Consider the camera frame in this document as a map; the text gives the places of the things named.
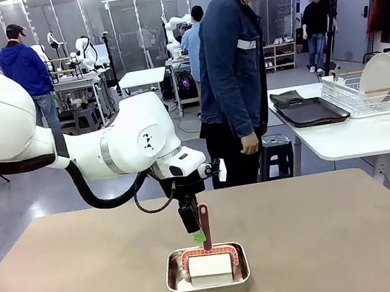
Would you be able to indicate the grey door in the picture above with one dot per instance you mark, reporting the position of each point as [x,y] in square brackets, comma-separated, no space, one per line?
[355,12]

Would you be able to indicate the computer case with lights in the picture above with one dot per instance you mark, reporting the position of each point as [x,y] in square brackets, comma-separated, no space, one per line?
[186,85]

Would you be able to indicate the person's right forearm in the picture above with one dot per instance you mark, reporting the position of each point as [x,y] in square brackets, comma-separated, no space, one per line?
[245,116]

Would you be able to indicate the person in blue hoodie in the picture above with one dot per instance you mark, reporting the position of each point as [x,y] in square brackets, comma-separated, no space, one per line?
[25,68]

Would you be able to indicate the person in denim jacket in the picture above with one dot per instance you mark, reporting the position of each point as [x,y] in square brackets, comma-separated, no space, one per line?
[225,57]

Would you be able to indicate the red hanging garment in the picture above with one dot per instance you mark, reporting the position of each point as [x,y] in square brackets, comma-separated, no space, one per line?
[373,13]

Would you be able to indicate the black camera tripod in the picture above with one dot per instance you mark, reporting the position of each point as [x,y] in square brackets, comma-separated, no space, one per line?
[329,34]

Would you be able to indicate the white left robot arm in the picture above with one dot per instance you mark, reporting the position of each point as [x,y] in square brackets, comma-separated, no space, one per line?
[135,136]

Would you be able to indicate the grey metal workbench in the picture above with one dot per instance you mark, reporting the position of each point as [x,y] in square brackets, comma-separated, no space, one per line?
[72,84]

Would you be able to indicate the large white table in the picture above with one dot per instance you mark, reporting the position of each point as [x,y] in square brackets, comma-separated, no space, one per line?
[362,132]

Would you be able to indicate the person in black clothes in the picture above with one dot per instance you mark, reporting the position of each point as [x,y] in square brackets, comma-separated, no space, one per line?
[315,18]

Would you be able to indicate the wooden shoe rack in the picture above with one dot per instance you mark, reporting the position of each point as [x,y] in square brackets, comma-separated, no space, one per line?
[280,56]

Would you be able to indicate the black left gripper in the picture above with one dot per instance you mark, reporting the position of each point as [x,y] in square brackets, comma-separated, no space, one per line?
[184,188]

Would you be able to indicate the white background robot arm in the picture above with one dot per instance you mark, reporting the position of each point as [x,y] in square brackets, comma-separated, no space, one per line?
[173,28]
[39,53]
[85,54]

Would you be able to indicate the small white table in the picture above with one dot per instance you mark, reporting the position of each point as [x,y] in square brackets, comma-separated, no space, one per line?
[142,76]

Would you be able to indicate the black plastic stool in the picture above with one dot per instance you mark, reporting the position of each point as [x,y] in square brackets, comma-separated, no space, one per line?
[275,141]

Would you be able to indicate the person in light blue shirt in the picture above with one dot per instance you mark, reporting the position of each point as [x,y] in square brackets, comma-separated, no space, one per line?
[193,50]

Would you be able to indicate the black fabric bag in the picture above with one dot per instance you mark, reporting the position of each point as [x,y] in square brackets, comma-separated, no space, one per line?
[283,98]

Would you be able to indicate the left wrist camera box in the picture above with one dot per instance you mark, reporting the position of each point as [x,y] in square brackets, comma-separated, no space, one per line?
[213,168]

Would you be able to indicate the black step stool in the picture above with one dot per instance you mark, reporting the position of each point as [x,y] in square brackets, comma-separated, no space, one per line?
[86,118]

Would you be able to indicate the person's right hand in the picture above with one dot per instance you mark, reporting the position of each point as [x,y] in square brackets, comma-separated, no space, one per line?
[250,145]

